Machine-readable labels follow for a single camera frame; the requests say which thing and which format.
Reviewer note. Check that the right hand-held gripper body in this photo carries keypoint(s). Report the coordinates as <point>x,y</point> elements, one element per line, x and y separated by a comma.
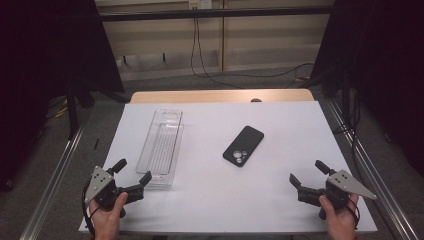
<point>340,188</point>

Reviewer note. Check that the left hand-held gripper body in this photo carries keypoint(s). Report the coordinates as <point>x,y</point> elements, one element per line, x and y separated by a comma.
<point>100,186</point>

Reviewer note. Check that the clear plastic packaging box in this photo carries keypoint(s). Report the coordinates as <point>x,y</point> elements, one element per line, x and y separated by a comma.
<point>161,146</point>

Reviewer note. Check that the black phone case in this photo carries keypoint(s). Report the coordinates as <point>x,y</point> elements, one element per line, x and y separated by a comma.
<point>243,146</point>

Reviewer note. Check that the person's right hand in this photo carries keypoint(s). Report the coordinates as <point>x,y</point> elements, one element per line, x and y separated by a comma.
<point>338,220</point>

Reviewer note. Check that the person's left hand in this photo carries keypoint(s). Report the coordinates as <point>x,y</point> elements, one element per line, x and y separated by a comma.
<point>106,220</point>

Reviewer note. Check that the small black floor object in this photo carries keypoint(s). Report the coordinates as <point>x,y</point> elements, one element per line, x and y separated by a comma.
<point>96,144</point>

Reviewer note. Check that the white table cover sheet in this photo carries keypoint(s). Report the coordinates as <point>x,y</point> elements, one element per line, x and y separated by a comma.
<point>233,196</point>

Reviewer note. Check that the black metal stand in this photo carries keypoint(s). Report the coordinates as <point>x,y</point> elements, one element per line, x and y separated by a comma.
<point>346,100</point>
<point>71,113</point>

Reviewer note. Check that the dark round table grommet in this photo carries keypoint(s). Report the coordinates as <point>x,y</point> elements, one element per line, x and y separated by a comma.
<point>256,100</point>

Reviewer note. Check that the wooden table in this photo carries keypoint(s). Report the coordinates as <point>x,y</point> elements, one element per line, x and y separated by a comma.
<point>200,96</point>

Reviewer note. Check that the black curtain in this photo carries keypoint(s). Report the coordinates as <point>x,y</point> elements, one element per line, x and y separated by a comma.
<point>390,66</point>
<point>40,66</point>

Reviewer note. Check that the black horizontal bar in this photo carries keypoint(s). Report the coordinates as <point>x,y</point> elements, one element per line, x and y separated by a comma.
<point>216,13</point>

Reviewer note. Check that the aluminium floor rail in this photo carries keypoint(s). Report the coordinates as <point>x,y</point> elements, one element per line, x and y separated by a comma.
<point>376,180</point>
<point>53,183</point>

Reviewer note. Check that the white wall outlet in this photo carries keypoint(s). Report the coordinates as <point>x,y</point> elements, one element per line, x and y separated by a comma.
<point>200,4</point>

